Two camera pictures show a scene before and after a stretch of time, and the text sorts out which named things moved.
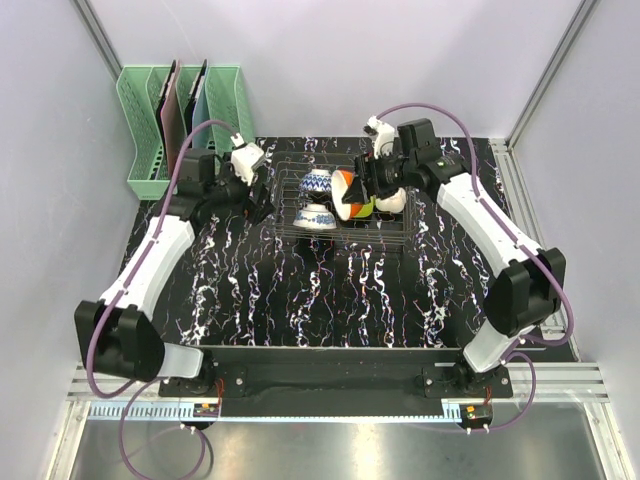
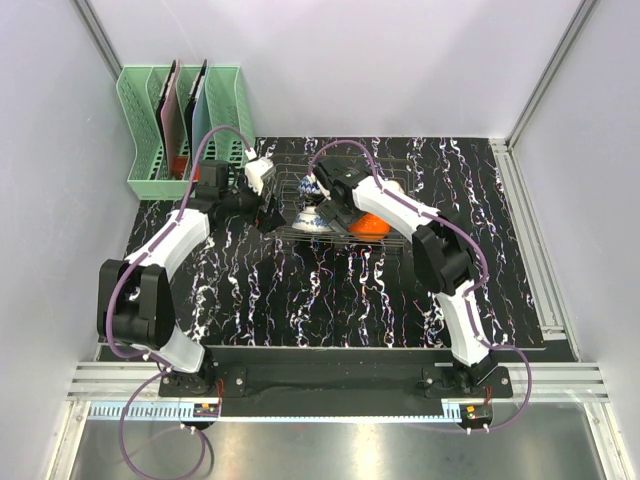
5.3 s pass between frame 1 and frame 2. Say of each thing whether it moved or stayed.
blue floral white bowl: stayed
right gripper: moved
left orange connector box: stayed
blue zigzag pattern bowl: stayed
